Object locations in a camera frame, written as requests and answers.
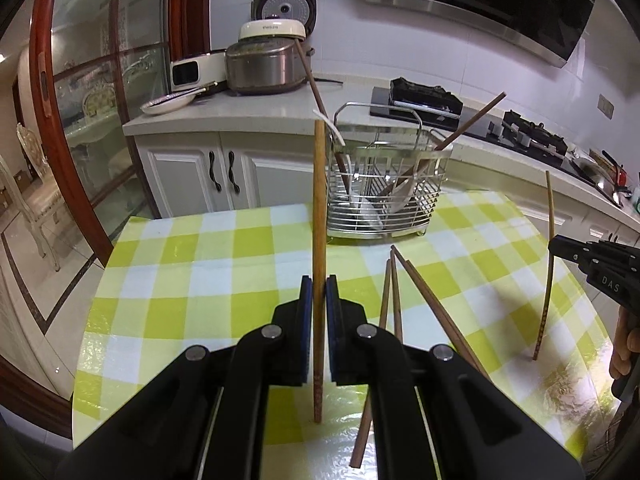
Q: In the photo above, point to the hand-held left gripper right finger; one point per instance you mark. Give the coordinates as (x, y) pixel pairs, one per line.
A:
(332, 340)

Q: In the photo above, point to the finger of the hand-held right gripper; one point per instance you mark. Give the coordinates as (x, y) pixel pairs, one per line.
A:
(567, 252)

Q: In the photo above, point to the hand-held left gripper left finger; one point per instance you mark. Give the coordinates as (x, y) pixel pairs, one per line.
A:
(306, 340)

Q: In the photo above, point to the patterned light wooden chopstick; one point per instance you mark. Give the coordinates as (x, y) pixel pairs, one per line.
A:
(549, 210)
(318, 210)

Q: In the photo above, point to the white ceramic spoon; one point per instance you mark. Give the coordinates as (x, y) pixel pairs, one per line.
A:
(332, 127)
(405, 195)

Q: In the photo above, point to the person's right hand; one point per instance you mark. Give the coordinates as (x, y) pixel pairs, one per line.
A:
(627, 345)

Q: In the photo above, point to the pan on counter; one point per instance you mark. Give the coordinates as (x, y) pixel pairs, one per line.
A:
(590, 170)

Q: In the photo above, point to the red kettle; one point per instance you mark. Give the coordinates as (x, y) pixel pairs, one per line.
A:
(621, 177)

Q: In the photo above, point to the black gas burner grate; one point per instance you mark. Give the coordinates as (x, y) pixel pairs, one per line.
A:
(425, 92)
(535, 132)

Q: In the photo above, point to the green checked tablecloth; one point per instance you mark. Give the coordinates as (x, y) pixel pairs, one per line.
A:
(200, 270)

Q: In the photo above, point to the black glass cooktop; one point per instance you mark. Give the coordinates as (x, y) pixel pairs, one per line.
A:
(492, 132)

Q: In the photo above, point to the white kitchen counter cabinet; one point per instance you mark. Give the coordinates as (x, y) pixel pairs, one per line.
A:
(180, 180)

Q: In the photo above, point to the dark long utensil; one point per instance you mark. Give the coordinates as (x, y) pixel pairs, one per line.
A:
(205, 89)

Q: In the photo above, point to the silver rice cooker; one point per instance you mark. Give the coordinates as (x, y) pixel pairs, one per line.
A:
(260, 70)

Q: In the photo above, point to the white plate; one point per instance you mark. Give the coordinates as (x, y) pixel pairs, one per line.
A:
(165, 104)

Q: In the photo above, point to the white box appliance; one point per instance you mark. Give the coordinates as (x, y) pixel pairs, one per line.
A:
(200, 67)

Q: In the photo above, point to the white round dining table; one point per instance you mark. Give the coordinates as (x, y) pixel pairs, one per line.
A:
(90, 125)

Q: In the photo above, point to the white ornate dining chair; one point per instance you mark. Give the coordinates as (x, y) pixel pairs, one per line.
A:
(35, 200)

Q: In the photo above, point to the white round lid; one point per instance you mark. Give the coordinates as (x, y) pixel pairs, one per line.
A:
(272, 29)

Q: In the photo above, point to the dark red wooden panel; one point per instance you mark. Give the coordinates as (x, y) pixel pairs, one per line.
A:
(190, 0)

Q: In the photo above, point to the red framed glass door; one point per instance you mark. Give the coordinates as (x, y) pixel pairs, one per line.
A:
(42, 85)

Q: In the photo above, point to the wall outlet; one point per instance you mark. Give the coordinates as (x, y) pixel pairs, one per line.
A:
(606, 107)

